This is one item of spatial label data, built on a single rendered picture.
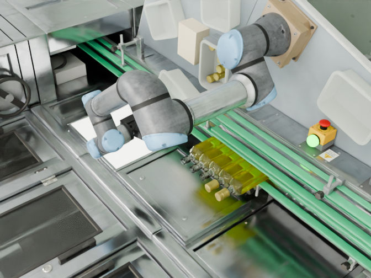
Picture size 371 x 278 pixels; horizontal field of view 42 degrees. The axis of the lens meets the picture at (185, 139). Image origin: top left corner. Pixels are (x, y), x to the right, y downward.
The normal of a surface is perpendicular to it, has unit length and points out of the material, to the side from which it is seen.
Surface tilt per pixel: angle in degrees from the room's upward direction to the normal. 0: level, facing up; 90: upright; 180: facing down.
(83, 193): 90
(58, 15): 90
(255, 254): 91
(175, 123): 100
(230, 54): 9
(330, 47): 0
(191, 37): 0
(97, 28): 90
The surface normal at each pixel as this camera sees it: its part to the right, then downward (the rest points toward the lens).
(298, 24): 0.24, -0.56
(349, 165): 0.02, -0.78
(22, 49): 0.62, 0.50
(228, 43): -0.84, 0.23
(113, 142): 0.40, -0.09
